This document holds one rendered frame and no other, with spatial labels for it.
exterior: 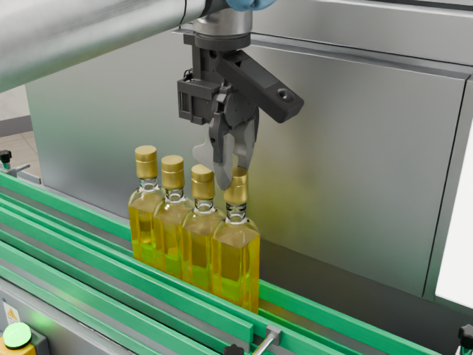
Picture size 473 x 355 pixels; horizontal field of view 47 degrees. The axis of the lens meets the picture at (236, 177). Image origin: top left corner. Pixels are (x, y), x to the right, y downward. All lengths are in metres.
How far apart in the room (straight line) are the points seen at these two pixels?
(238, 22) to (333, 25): 0.16
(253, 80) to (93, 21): 0.30
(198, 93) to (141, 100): 0.36
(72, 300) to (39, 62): 0.61
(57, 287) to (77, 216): 0.22
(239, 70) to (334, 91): 0.16
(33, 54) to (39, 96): 0.90
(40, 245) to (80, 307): 0.21
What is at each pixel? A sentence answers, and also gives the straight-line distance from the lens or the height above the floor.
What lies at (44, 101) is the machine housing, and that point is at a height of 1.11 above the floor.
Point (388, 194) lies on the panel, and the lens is 0.81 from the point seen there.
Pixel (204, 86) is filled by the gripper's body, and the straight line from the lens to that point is 0.71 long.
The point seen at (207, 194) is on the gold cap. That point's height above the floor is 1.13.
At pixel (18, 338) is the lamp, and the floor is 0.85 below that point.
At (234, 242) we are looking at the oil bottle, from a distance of 0.79.
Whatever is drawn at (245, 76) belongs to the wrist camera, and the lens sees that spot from 0.68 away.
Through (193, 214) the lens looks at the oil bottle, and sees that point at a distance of 0.83.
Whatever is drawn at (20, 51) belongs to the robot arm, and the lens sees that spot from 0.41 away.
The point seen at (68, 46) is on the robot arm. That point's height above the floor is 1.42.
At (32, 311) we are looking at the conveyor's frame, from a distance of 1.05.
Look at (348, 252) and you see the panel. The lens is 0.89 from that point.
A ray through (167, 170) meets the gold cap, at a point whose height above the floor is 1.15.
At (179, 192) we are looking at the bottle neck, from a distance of 0.85.
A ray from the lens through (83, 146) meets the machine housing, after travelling 1.25.
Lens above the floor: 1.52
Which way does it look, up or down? 28 degrees down
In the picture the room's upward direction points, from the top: straight up
